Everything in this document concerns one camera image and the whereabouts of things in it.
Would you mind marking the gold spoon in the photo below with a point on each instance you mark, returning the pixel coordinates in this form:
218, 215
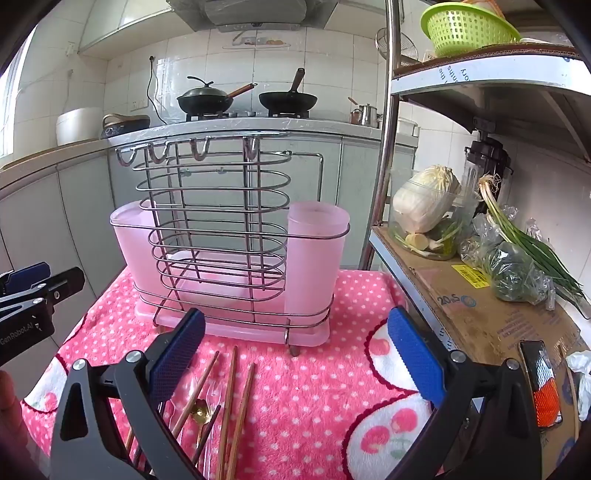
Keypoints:
200, 410

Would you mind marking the metal skimmer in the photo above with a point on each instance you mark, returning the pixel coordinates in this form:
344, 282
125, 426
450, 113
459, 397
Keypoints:
406, 46

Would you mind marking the metal shelf unit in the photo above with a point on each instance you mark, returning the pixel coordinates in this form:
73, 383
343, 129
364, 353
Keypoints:
390, 138

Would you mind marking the white rice cooker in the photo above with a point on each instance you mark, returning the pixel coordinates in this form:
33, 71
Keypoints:
78, 127

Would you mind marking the clear plastic tub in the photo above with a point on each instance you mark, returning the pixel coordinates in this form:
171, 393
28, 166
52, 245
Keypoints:
466, 217

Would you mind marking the grey kitchen counter cabinets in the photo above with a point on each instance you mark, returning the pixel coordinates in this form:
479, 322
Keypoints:
69, 194

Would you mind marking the black induction cooker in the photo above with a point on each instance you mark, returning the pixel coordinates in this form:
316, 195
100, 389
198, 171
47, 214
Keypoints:
124, 124

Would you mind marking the range hood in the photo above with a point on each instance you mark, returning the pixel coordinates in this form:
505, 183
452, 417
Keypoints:
249, 14

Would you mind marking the gas stove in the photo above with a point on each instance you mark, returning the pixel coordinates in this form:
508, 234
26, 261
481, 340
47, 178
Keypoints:
244, 114

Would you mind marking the white plastic box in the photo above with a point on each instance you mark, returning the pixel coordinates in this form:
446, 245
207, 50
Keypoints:
408, 128

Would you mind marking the wok with lid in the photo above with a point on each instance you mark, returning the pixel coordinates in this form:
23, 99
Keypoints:
203, 99

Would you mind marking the green plastic basket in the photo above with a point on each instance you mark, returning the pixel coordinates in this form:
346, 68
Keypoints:
466, 27

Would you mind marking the cardboard shelf liner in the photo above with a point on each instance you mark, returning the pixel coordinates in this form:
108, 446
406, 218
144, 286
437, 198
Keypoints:
508, 48

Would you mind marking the wide pink plastic utensil holder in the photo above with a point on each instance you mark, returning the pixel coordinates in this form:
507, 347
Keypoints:
134, 249

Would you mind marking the black blender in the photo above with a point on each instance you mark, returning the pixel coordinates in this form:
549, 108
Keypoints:
487, 154

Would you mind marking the tall pink plastic utensil cup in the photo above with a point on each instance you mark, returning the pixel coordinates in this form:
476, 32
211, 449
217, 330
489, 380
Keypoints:
316, 258

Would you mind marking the pink plastic drip tray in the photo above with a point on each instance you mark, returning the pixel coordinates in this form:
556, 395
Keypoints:
240, 336

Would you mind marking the large printed cardboard sheet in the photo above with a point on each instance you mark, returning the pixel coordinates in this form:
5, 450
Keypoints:
461, 314

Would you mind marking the brown cup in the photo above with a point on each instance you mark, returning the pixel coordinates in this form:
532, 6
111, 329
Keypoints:
354, 117

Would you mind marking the glass wall shelf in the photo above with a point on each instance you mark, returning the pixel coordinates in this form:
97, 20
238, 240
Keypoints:
256, 44

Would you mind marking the pink polka dot blanket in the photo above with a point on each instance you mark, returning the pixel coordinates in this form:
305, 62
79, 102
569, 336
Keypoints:
300, 392

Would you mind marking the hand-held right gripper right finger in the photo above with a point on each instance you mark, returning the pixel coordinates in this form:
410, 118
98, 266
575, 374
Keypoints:
415, 360

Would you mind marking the person's left hand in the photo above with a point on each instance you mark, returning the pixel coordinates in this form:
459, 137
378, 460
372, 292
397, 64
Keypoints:
11, 415

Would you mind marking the white crumpled tissue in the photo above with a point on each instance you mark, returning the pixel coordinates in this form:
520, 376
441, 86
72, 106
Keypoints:
581, 369

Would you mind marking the ginger piece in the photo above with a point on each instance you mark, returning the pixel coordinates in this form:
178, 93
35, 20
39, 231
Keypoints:
415, 241

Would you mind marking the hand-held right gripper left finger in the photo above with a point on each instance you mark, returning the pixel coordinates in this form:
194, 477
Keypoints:
178, 355

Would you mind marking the stainless steel kettle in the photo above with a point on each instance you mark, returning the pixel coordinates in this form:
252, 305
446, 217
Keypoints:
368, 115

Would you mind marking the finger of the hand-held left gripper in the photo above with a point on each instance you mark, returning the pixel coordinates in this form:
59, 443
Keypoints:
25, 276
62, 284

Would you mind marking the wall cabinets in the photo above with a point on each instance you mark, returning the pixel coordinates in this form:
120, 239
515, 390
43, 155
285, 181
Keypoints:
120, 23

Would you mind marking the napa cabbage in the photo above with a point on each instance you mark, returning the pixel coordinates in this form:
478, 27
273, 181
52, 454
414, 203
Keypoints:
425, 198

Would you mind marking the window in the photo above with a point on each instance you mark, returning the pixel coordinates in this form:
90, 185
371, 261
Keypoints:
11, 106

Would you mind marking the black wok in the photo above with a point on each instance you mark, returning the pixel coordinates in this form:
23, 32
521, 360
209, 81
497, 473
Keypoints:
286, 100

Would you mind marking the green onions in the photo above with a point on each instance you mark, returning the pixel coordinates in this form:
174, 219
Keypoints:
521, 235

